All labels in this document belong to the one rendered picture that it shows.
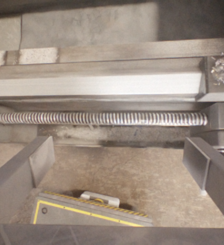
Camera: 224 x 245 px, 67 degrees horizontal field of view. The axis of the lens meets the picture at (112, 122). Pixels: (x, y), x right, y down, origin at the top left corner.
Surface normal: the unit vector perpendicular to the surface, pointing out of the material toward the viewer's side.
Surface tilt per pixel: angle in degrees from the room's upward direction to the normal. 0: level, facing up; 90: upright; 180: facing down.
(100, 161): 0
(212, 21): 16
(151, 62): 0
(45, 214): 0
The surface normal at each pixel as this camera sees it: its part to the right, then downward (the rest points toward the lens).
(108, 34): 0.17, -0.11
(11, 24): -0.14, -0.12
